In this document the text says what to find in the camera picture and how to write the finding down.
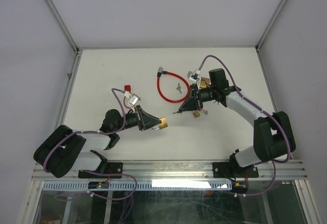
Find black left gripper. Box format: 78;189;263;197
114;105;161;132

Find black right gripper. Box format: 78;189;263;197
178;83;216;113

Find small brass padlock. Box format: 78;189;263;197
192;110;200;118

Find medium brass padlock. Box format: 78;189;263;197
152;117;168;130

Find cable lock keys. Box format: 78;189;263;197
176;83;182;94

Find large brass padlock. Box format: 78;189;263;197
200;77;211;89

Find small red padlock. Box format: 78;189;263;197
124;85;131;92

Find red cable lock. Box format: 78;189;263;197
156;67;190;104

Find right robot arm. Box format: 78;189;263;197
177;69;296;177

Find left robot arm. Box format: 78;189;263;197
33;105;167;178

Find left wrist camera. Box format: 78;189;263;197
124;91;141;112

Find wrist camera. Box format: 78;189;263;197
124;91;141;112
187;69;201;88

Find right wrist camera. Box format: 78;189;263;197
187;69;201;88

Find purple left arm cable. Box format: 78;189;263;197
42;87;133;174

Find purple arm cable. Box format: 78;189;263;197
198;54;292;198
42;87;133;174

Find aluminium mounting rail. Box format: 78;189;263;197
32;160;306;181

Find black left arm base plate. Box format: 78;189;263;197
78;162;123;179

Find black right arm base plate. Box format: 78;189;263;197
212;161;259;180

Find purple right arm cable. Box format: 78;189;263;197
198;54;292;198

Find white slotted cable duct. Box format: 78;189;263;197
43;179;232;191

